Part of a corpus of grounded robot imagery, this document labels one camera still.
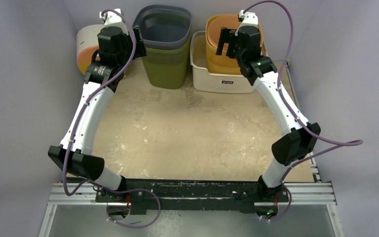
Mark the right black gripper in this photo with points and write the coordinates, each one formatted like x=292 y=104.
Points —
x=228 y=44

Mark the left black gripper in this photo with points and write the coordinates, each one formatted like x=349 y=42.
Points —
x=139 y=51

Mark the grey mesh waste bin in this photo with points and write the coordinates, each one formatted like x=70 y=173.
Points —
x=164 y=27

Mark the olive green mesh bin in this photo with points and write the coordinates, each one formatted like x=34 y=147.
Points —
x=167 y=68

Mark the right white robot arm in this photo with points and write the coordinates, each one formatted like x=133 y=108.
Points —
x=296 y=143

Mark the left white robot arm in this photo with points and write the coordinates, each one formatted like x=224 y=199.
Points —
x=74 y=153

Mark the orange inner bin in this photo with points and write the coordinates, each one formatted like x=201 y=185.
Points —
x=216 y=23

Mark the small round drawer cabinet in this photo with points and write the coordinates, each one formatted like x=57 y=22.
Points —
x=86 y=45

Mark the yellow mesh bin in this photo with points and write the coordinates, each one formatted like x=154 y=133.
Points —
x=220 y=64

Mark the white perforated storage basket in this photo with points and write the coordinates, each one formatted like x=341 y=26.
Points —
x=203 y=80

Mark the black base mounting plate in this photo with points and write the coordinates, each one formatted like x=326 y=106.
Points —
x=196 y=195

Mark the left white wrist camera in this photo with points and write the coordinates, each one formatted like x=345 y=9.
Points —
x=112 y=19

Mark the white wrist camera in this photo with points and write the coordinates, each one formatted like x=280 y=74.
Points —
x=247 y=19
x=112 y=19

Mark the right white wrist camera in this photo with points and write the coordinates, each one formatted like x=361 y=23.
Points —
x=247 y=19

